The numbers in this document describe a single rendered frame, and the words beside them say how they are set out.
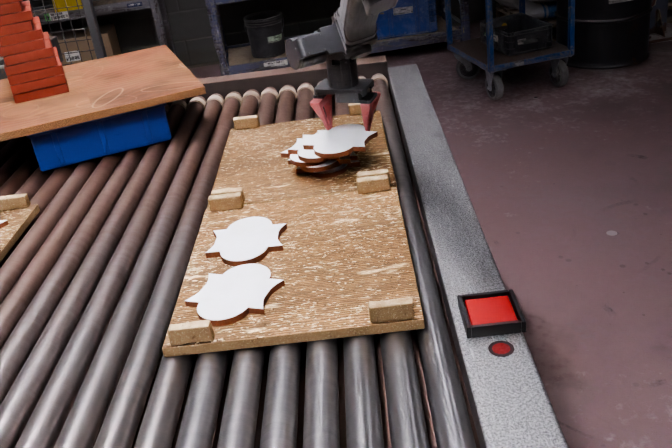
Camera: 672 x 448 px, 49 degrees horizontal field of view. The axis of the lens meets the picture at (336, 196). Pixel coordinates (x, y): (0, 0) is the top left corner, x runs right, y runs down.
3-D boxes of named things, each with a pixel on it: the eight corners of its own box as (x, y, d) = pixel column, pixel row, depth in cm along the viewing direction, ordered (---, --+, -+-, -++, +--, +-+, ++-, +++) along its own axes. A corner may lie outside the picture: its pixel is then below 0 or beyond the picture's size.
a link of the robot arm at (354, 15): (408, -10, 90) (379, -94, 90) (363, 5, 90) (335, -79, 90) (378, 55, 133) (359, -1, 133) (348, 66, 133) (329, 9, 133)
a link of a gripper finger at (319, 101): (348, 139, 142) (342, 93, 138) (313, 138, 144) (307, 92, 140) (359, 126, 147) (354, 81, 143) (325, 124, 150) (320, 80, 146)
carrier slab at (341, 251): (397, 193, 134) (396, 186, 134) (425, 329, 97) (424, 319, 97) (207, 216, 136) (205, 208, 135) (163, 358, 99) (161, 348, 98)
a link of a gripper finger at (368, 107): (373, 140, 140) (369, 93, 136) (338, 139, 143) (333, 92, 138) (384, 126, 146) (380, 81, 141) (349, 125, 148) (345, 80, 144)
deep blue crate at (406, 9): (428, 20, 576) (425, -29, 560) (438, 32, 540) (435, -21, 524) (364, 29, 575) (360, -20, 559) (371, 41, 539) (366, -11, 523)
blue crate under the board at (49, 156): (153, 105, 200) (144, 70, 196) (175, 140, 174) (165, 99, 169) (34, 133, 191) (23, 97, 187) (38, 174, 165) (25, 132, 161)
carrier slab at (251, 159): (380, 116, 172) (379, 109, 171) (397, 192, 135) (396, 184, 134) (231, 134, 173) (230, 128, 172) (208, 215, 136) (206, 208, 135)
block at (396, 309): (413, 312, 98) (411, 294, 97) (415, 320, 97) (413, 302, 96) (369, 317, 99) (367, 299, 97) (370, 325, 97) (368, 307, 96)
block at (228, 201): (244, 204, 135) (241, 190, 133) (243, 209, 133) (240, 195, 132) (211, 208, 135) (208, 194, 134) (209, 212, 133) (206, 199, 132)
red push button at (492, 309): (508, 303, 101) (508, 294, 101) (518, 329, 96) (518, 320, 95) (464, 307, 101) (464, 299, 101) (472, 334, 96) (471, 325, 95)
